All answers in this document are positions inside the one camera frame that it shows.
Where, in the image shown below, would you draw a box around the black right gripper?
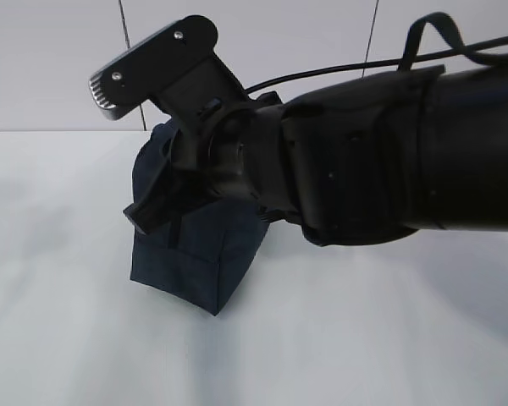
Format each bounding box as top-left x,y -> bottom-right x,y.
124,95 -> 303,235

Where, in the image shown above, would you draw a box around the dark blue lunch bag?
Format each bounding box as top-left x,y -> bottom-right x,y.
129,122 -> 300,317

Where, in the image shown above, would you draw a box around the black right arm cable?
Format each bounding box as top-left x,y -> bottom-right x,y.
245,10 -> 508,94

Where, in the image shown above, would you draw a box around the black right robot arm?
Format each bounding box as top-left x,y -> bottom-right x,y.
124,65 -> 508,246

